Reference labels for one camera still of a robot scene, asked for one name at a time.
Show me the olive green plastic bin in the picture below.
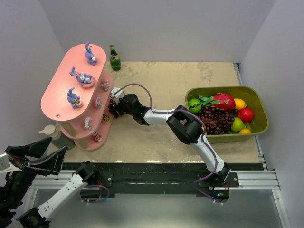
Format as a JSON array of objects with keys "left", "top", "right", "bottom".
[{"left": 185, "top": 86, "right": 269, "bottom": 143}]

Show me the pink white cake toy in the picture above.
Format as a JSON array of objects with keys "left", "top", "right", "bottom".
[{"left": 84, "top": 117, "right": 93, "bottom": 131}]

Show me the purple bunny figure toy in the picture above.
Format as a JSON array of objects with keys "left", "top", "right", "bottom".
[{"left": 85, "top": 42, "right": 97, "bottom": 66}]

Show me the small purple bunny cupcake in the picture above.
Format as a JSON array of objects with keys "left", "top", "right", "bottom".
[{"left": 67, "top": 87, "right": 83, "bottom": 109}]

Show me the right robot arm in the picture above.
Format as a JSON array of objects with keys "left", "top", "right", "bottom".
[{"left": 108, "top": 91, "right": 231, "bottom": 183}]

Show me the purple bunny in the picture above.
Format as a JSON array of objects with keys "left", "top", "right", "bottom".
[{"left": 70, "top": 66, "right": 95, "bottom": 89}]

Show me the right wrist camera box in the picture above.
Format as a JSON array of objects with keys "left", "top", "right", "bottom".
[{"left": 110, "top": 87, "right": 125, "bottom": 104}]

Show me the pink egg shaped toy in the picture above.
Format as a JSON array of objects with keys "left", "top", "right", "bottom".
[{"left": 94, "top": 96, "right": 102, "bottom": 109}]

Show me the pink bunny figure toy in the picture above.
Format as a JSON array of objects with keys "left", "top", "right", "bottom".
[{"left": 100, "top": 79, "right": 110, "bottom": 92}]

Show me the pink tiered shelf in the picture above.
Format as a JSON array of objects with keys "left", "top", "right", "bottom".
[{"left": 40, "top": 44, "right": 114, "bottom": 151}]

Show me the orange fruit toy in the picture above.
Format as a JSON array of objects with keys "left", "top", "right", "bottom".
[{"left": 239, "top": 128, "right": 251, "bottom": 134}]

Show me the green glass bottle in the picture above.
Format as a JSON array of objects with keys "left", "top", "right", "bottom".
[{"left": 109, "top": 45, "right": 121, "bottom": 71}]

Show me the pink dragon fruit toy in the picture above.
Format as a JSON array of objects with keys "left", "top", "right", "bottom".
[{"left": 199, "top": 93, "right": 236, "bottom": 111}]

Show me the purple grape bunch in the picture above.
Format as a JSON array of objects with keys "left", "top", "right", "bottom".
[{"left": 196, "top": 106, "right": 237, "bottom": 135}]

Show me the yellow lemon toy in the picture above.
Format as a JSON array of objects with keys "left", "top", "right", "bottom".
[{"left": 234, "top": 98, "right": 247, "bottom": 110}]

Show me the red apple toy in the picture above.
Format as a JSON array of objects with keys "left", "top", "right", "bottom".
[{"left": 237, "top": 108, "right": 254, "bottom": 122}]

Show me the green soap dispenser bottle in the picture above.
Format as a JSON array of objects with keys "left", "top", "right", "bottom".
[{"left": 39, "top": 124, "right": 75, "bottom": 149}]

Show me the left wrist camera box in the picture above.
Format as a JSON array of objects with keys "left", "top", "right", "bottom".
[{"left": 0, "top": 153, "right": 20, "bottom": 173}]

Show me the pink round cake toy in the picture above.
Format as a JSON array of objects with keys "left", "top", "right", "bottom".
[{"left": 101, "top": 114, "right": 111, "bottom": 124}]

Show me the black base frame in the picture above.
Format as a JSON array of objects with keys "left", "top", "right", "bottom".
[{"left": 61, "top": 162, "right": 239, "bottom": 202}]

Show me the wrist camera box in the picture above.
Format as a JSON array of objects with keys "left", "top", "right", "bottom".
[
  {"left": 110, "top": 87, "right": 125, "bottom": 104},
  {"left": 0, "top": 153, "right": 20, "bottom": 173}
]

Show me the red white cake toy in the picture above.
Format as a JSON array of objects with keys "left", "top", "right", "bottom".
[{"left": 91, "top": 132, "right": 102, "bottom": 143}]

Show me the aluminium rail frame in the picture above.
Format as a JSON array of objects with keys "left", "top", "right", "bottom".
[{"left": 26, "top": 62, "right": 282, "bottom": 190}]

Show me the green pear toy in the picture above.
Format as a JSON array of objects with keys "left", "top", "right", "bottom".
[{"left": 231, "top": 117, "right": 246, "bottom": 132}]

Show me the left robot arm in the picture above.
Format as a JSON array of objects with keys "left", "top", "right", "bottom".
[{"left": 0, "top": 137, "right": 98, "bottom": 228}]

